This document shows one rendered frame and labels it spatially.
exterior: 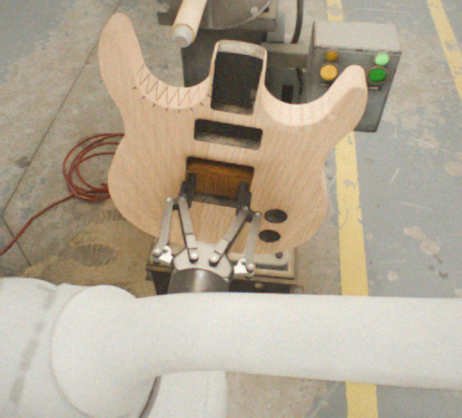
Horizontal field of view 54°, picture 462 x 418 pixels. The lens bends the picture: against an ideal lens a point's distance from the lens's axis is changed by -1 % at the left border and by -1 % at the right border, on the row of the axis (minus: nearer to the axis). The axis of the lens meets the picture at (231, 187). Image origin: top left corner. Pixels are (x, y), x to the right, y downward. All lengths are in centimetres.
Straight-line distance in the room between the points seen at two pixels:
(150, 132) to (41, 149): 181
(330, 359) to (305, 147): 36
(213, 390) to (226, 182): 31
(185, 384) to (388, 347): 22
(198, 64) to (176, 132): 50
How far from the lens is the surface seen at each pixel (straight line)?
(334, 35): 90
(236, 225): 63
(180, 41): 62
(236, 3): 85
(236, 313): 31
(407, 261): 197
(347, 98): 57
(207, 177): 68
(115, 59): 58
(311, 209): 72
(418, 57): 308
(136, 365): 34
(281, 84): 116
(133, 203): 76
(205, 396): 49
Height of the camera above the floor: 157
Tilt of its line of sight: 49 degrees down
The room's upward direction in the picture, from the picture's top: straight up
